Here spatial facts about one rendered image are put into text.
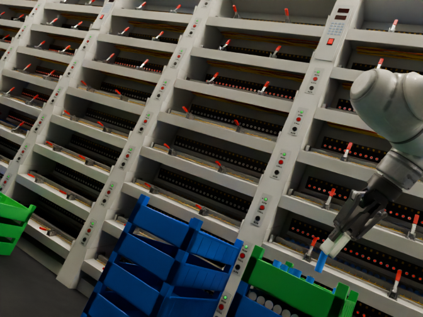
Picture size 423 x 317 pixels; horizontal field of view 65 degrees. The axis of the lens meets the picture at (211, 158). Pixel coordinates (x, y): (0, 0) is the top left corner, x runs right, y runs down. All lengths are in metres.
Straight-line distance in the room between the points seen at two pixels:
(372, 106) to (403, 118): 0.06
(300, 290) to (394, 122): 0.39
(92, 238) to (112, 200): 0.18
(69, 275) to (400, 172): 1.34
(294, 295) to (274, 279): 0.05
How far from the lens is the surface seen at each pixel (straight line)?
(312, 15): 1.92
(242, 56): 1.61
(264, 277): 0.74
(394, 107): 0.76
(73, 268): 1.65
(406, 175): 0.88
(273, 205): 1.26
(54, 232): 1.81
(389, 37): 1.55
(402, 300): 1.24
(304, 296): 0.72
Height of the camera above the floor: 0.46
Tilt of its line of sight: 11 degrees up
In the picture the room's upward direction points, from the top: 25 degrees clockwise
